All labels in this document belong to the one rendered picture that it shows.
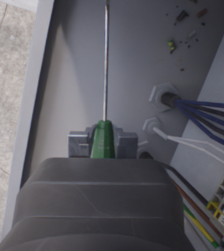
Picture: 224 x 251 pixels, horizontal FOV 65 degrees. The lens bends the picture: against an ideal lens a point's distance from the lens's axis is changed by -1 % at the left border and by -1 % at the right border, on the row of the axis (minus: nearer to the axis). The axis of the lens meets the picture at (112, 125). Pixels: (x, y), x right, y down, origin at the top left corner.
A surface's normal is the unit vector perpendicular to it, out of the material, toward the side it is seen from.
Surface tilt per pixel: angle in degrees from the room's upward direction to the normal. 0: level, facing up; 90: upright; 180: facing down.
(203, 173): 90
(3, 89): 0
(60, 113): 0
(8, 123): 0
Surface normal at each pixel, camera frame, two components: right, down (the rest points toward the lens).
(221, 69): -0.93, -0.20
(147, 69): 0.24, 0.33
